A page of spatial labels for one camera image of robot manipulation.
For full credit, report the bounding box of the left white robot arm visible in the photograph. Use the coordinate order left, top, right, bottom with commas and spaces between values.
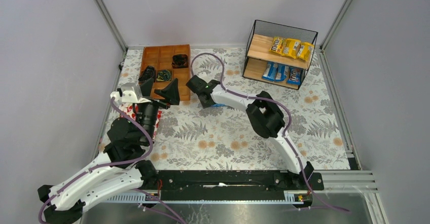
38, 79, 180, 223

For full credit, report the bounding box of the wire and wood shelf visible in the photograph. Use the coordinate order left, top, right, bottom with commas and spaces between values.
242, 19, 318, 91

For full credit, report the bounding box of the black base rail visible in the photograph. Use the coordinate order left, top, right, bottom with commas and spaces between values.
138, 164, 325, 202

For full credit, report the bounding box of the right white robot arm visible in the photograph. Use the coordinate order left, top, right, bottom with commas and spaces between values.
186, 75, 314, 183

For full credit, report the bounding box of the yellow m&m bag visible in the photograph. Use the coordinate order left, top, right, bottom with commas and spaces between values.
282, 38, 301, 59
269, 36, 285, 55

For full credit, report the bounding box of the black glossy item in tray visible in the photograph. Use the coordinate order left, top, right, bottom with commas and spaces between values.
171, 54, 189, 68

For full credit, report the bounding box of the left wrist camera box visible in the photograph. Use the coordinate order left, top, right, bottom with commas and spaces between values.
117, 83, 145, 103

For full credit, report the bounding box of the blue candy bag top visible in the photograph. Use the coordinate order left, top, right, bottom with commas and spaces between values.
212, 103, 225, 107

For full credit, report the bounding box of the red white patterned cloth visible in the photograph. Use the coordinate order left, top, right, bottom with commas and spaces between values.
119, 103, 162, 140

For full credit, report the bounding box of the colourful item in tray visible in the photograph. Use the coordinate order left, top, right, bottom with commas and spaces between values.
156, 69, 173, 83

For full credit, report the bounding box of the blue candy bag long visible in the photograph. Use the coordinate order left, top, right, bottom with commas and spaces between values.
274, 64, 289, 82

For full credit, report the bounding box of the floral table mat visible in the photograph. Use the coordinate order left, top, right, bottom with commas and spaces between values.
100, 48, 351, 171

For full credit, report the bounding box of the yellow candy bag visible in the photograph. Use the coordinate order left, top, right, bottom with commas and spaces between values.
296, 42, 314, 62

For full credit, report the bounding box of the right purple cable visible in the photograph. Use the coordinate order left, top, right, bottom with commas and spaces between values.
190, 52, 352, 214

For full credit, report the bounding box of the blue m&m candy bag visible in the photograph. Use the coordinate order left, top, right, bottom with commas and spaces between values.
286, 67, 303, 86

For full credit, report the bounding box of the orange wooden compartment tray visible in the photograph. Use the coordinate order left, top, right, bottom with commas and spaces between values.
139, 44, 191, 101

